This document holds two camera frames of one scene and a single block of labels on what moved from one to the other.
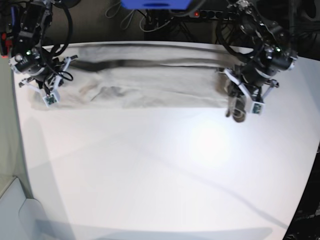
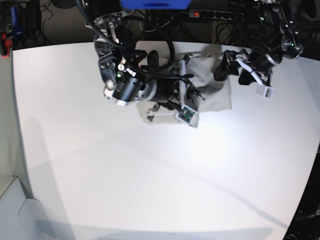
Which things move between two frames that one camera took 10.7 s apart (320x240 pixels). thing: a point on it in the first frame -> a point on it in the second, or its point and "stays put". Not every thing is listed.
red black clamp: [6, 42] stays put
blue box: [156, 4] stays put
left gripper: [49, 78] -> [180, 92]
